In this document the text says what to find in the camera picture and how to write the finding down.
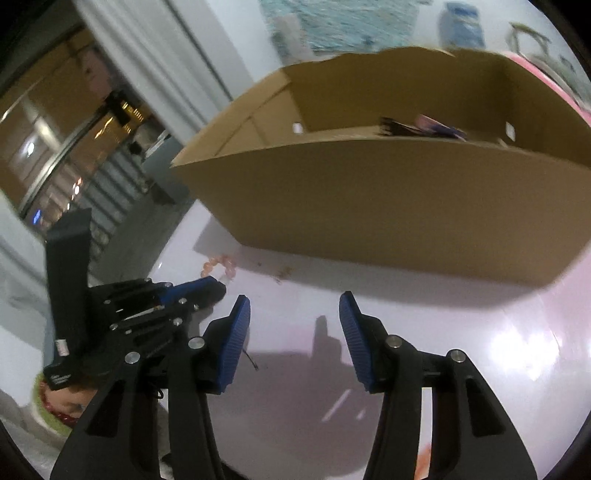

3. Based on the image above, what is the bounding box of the dark blue smart watch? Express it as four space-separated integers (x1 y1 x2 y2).
379 114 468 139

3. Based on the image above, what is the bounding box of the pink bead bracelet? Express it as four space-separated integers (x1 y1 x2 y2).
201 256 238 280

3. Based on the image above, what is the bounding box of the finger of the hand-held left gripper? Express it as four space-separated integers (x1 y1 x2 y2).
90 276 228 319
108 298 206 365

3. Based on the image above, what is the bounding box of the brown cardboard box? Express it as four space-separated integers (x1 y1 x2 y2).
171 46 591 287

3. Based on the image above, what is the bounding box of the floral cloth on wall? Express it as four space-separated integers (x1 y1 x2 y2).
259 0 419 51

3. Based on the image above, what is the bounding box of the person's left hand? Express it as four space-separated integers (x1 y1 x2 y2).
44 376 100 423

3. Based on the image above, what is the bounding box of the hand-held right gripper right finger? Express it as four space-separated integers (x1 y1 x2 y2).
338 291 539 480

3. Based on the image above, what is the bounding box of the white curtain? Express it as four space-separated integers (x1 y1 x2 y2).
74 0 250 125

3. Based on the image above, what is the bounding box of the green plush garment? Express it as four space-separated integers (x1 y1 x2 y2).
30 374 70 435

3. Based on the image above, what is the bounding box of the blue water jug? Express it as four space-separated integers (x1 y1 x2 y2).
438 2 485 49

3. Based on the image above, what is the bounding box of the pink floral blanket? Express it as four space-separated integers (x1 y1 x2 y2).
508 51 591 123

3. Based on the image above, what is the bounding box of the wooden chair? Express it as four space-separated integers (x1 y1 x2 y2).
510 23 552 58

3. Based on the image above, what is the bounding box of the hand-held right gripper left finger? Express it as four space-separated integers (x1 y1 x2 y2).
50 294 252 480

